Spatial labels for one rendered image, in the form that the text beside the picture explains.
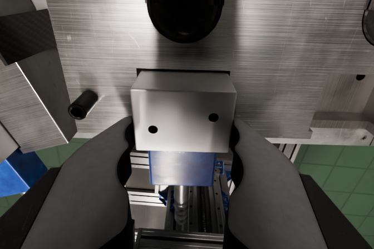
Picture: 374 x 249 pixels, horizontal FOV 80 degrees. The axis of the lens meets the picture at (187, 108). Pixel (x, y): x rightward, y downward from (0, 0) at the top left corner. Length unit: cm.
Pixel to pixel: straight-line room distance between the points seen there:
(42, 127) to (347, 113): 24
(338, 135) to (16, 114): 32
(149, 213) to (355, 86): 124
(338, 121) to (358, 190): 166
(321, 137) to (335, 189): 146
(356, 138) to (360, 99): 12
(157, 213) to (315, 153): 94
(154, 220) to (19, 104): 123
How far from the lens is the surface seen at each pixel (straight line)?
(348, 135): 31
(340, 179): 171
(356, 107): 21
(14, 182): 26
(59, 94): 23
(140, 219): 140
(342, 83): 19
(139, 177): 116
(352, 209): 196
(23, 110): 22
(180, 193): 18
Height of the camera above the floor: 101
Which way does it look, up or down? 62 degrees down
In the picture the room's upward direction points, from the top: 179 degrees counter-clockwise
